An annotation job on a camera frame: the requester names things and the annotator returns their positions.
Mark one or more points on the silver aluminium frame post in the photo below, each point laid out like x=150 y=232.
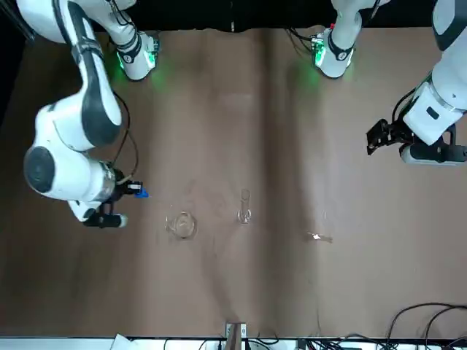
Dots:
x=235 y=335

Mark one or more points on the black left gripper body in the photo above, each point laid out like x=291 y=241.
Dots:
x=399 y=135

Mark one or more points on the white paper sheet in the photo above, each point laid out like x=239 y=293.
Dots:
x=120 y=342

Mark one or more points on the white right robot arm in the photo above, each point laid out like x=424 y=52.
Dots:
x=62 y=109

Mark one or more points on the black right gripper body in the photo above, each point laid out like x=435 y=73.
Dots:
x=120 y=189

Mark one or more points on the clear glass beaker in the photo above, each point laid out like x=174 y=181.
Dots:
x=181 y=226

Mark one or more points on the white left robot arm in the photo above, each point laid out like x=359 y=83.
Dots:
x=448 y=73

